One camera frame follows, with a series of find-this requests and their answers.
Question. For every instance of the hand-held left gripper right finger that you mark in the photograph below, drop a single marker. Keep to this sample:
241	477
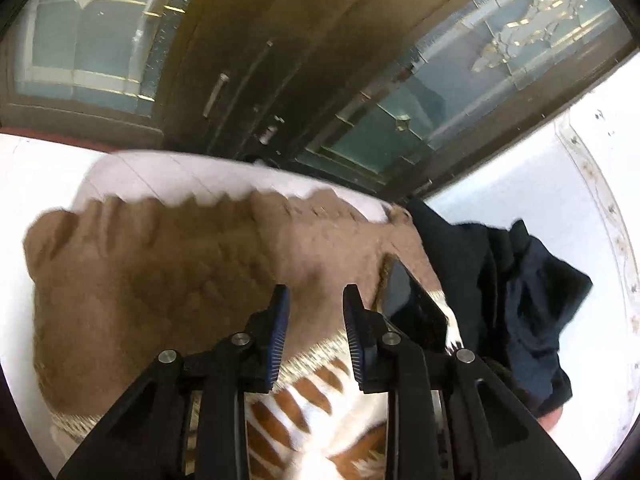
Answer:
352	332

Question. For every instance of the pale pink sofa cushion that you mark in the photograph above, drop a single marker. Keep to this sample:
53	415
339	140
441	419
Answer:
210	180

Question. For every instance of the navy garment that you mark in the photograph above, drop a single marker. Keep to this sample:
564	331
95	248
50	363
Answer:
540	310

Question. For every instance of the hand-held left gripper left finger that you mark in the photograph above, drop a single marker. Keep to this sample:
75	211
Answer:
280	330

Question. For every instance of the leaf print plush blanket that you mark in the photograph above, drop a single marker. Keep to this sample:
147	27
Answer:
310	410

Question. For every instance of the black garment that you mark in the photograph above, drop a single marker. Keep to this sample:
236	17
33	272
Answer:
450	245

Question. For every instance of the black smartphone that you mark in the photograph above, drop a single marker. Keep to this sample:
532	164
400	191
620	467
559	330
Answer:
415	305

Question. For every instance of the metal door latch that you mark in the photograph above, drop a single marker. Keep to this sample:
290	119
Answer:
271	129

